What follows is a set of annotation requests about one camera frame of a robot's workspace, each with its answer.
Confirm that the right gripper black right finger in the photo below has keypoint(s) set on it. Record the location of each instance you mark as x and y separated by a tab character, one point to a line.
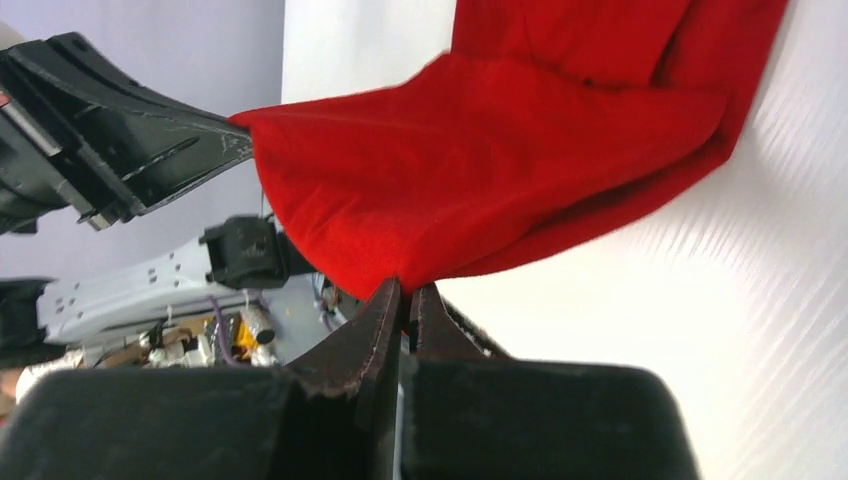
473	415

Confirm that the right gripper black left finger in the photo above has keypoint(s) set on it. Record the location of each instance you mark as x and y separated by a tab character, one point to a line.
329	414

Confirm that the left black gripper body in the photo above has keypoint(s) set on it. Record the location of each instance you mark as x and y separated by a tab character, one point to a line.
61	145

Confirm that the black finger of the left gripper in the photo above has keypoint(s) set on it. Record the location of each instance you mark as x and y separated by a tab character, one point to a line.
182	146

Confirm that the red t shirt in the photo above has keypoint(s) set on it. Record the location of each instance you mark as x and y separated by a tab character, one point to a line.
546	124

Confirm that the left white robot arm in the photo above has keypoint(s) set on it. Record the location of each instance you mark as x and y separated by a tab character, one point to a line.
41	317

